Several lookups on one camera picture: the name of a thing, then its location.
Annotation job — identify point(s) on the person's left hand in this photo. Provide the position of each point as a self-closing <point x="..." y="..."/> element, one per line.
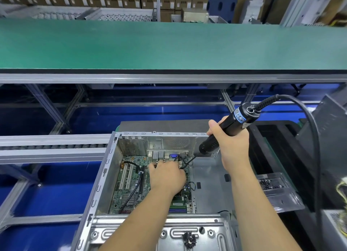
<point x="167" y="176"/>

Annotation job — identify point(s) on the person's right hand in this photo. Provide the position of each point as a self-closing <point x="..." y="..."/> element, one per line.
<point x="233" y="142"/>

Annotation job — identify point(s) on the green motherboard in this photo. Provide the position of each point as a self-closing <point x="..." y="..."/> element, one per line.
<point x="127" y="186"/>

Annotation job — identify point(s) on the grey metal computer case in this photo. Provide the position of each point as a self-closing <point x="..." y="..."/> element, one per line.
<point x="211" y="183"/>

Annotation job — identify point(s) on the person's left forearm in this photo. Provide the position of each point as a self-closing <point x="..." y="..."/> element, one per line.
<point x="135" y="224"/>

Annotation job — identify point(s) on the person's right forearm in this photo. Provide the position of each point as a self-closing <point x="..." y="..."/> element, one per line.
<point x="263" y="213"/>

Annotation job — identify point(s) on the clear plastic screw tray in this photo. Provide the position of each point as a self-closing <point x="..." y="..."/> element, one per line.
<point x="279" y="191"/>

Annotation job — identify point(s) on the grey power supply unit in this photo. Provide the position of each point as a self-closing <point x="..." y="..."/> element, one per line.
<point x="336" y="226"/>

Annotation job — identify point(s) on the green conveyor belt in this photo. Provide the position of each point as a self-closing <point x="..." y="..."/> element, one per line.
<point x="108" y="42"/>

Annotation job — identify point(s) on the grey flat metal rail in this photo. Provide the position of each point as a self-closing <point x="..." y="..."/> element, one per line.
<point x="54" y="148"/>

